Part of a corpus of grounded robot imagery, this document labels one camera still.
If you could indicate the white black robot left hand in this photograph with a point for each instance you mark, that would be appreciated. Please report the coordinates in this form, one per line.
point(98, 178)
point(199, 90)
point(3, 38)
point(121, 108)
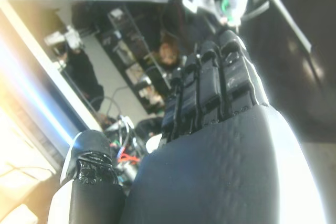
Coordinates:
point(215, 171)

